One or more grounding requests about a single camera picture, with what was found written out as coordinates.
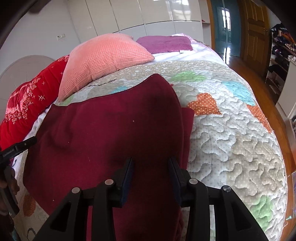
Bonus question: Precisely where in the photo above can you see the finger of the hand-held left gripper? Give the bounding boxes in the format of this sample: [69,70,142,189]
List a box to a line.
[14,136,38,151]
[0,166,21,218]

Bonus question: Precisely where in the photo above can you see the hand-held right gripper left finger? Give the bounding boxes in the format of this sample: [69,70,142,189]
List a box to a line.
[32,157,135,241]

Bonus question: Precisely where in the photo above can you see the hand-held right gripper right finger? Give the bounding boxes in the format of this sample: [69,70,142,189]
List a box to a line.
[168,157,270,241]

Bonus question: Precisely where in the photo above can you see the maroon sweater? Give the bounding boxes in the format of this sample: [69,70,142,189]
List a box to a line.
[23,74,195,241]

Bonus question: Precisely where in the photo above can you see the shelf rack with clothes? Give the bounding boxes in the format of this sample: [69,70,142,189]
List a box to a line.
[264,22,296,105]

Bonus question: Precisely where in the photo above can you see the red floral quilt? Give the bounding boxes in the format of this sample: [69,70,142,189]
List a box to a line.
[0,55,70,151]

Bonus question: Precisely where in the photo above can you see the patchwork heart quilt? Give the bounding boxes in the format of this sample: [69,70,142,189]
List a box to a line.
[14,61,288,241]

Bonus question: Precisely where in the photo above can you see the beige arched headboard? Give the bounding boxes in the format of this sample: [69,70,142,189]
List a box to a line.
[0,55,57,102]

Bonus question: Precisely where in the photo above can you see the pink ribbed pillow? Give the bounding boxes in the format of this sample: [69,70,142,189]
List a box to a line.
[58,34,155,102]

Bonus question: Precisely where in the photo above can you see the purple towel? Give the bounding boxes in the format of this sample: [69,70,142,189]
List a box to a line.
[136,35,193,54]

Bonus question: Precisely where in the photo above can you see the white side cabinet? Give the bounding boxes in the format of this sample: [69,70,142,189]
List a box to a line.
[276,56,296,118]

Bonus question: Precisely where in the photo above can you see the wooden door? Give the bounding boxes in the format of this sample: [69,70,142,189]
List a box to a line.
[239,0,271,77]

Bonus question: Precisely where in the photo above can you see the white glossy wardrobe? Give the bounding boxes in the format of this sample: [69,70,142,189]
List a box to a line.
[67,0,211,44]

